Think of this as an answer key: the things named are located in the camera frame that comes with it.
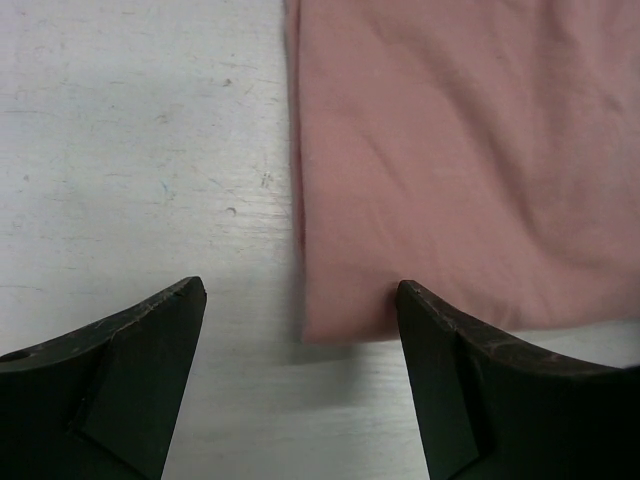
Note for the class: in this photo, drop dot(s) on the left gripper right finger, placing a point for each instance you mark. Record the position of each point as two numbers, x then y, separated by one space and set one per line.
492 406

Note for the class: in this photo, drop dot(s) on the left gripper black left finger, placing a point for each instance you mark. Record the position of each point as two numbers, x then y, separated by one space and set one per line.
102 402

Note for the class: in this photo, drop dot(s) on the dusty pink t shirt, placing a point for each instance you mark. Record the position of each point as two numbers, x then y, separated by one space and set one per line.
488 150

